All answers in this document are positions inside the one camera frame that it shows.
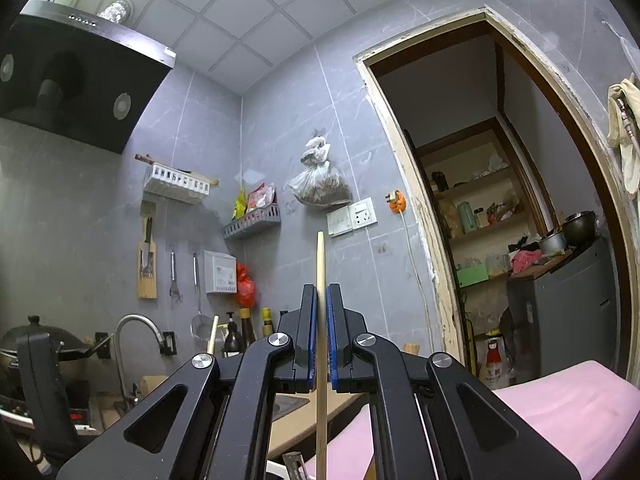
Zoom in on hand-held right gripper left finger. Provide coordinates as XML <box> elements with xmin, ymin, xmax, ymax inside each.
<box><xmin>56</xmin><ymin>283</ymin><xmax>319</xmax><ymax>480</ymax></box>

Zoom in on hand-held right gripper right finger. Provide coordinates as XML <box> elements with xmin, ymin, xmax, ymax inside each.
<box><xmin>326</xmin><ymin>283</ymin><xmax>583</xmax><ymax>480</ymax></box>

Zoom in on black wok with lid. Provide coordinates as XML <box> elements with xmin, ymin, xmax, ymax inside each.
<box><xmin>0</xmin><ymin>314</ymin><xmax>99</xmax><ymax>367</ymax></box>

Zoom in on dark sauce bottle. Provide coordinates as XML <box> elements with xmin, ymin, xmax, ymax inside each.
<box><xmin>240</xmin><ymin>306</ymin><xmax>258</xmax><ymax>352</ymax></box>

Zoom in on dark pump bottle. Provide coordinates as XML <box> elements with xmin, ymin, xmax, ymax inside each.
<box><xmin>222</xmin><ymin>310</ymin><xmax>247</xmax><ymax>359</ymax></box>

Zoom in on red plastic bag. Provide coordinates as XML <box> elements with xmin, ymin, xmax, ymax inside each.
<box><xmin>235</xmin><ymin>261</ymin><xmax>258</xmax><ymax>309</ymax></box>

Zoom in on metal faucet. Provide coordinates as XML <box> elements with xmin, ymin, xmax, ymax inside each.
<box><xmin>113</xmin><ymin>313</ymin><xmax>167</xmax><ymax>407</ymax></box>

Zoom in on hanging metal strainer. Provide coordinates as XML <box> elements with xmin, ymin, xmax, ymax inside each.
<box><xmin>189</xmin><ymin>251</ymin><xmax>214</xmax><ymax>339</ymax></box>

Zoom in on silver metal utensil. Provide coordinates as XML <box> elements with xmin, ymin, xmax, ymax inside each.
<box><xmin>282</xmin><ymin>452</ymin><xmax>306</xmax><ymax>480</ymax></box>

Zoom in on wooden knife board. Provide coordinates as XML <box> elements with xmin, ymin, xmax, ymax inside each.
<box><xmin>136</xmin><ymin>201</ymin><xmax>159</xmax><ymax>302</ymax></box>

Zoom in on red snack packet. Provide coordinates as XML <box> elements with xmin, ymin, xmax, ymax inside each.
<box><xmin>245</xmin><ymin>181</ymin><xmax>278</xmax><ymax>212</ymax></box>

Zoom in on yellow snack packet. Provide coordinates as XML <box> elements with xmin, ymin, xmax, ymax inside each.
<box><xmin>231</xmin><ymin>186</ymin><xmax>249</xmax><ymax>222</ymax></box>

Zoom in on hanging metal peeler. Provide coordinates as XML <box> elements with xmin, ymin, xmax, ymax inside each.
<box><xmin>168</xmin><ymin>251</ymin><xmax>184</xmax><ymax>310</ymax></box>

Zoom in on hanging bag of dried goods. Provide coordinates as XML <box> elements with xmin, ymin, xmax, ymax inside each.
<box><xmin>288</xmin><ymin>135</ymin><xmax>354</xmax><ymax>210</ymax></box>

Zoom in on green box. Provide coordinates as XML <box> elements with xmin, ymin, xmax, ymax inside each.
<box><xmin>455</xmin><ymin>263</ymin><xmax>491</xmax><ymax>289</ymax></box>

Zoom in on white rice bag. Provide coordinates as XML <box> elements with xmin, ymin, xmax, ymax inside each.
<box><xmin>474</xmin><ymin>329</ymin><xmax>517</xmax><ymax>392</ymax></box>

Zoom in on green thermos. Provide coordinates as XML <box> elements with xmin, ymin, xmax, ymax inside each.
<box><xmin>456</xmin><ymin>200</ymin><xmax>482</xmax><ymax>234</ymax></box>

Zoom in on wooden shelf unit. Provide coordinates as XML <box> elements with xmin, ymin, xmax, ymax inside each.
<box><xmin>414</xmin><ymin>116</ymin><xmax>559</xmax><ymax>312</ymax></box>

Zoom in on red cloth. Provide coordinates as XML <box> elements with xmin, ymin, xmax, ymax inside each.
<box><xmin>509</xmin><ymin>249</ymin><xmax>544</xmax><ymax>276</ymax></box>

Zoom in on grey washing machine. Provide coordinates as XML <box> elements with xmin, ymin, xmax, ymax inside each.
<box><xmin>506</xmin><ymin>236</ymin><xmax>619</xmax><ymax>387</ymax></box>

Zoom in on silver metal pot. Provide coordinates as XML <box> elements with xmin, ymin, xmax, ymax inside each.
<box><xmin>538</xmin><ymin>231</ymin><xmax>569</xmax><ymax>257</ymax></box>

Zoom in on pink floral tablecloth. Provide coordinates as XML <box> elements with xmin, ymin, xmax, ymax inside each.
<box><xmin>320</xmin><ymin>358</ymin><xmax>637</xmax><ymax>480</ymax></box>

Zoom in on dark cooking pot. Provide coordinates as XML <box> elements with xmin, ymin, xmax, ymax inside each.
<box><xmin>561</xmin><ymin>209</ymin><xmax>599</xmax><ymax>247</ymax></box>

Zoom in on black range hood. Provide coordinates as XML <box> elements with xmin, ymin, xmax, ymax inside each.
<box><xmin>0</xmin><ymin>0</ymin><xmax>177</xmax><ymax>156</ymax></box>

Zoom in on cream rubber gloves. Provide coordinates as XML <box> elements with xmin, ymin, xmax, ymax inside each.
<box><xmin>606</xmin><ymin>72</ymin><xmax>640</xmax><ymax>194</ymax></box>

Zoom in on white wall cable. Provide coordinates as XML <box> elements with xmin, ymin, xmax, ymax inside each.
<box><xmin>396</xmin><ymin>209</ymin><xmax>434</xmax><ymax>357</ymax></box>

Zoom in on white wall box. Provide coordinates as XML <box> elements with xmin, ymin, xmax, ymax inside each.
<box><xmin>203</xmin><ymin>249</ymin><xmax>238</xmax><ymax>295</ymax></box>

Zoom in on white wall switch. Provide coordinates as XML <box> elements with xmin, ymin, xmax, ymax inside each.
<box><xmin>326</xmin><ymin>206</ymin><xmax>353</xmax><ymax>238</ymax></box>

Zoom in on grey wall basket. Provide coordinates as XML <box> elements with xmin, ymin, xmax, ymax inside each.
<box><xmin>221</xmin><ymin>204</ymin><xmax>283</xmax><ymax>242</ymax></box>

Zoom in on white wall socket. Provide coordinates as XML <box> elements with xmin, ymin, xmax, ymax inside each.
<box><xmin>347</xmin><ymin>198</ymin><xmax>378</xmax><ymax>232</ymax></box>

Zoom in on cream door frame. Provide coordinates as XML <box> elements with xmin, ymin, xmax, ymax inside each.
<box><xmin>354</xmin><ymin>4</ymin><xmax>637</xmax><ymax>387</ymax></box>

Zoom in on white wall rack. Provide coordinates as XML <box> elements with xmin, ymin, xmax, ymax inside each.
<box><xmin>143</xmin><ymin>161</ymin><xmax>212</xmax><ymax>207</ymax></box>

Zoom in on foil exhaust duct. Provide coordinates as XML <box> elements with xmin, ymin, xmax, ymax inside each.
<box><xmin>96</xmin><ymin>0</ymin><xmax>134</xmax><ymax>26</ymax></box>

